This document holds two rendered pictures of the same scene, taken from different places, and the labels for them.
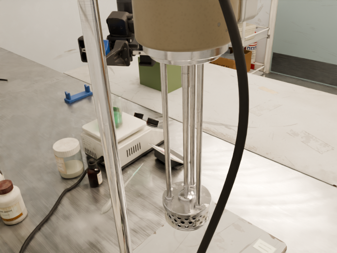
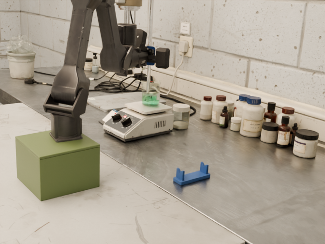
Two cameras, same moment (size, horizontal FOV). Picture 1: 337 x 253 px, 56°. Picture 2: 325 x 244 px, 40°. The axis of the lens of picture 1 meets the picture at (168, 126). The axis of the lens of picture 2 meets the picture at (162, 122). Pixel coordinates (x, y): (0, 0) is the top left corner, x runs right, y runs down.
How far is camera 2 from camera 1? 2.15 m
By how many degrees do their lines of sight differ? 132
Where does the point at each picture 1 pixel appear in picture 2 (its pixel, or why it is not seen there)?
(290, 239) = not seen: hidden behind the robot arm
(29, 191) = (204, 124)
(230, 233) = (101, 101)
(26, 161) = (216, 135)
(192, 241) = (119, 102)
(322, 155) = (9, 113)
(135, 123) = (132, 104)
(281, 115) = not seen: outside the picture
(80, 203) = not seen: hidden behind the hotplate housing
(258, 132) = (28, 126)
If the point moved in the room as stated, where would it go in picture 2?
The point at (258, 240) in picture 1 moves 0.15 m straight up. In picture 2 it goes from (92, 99) to (92, 63)
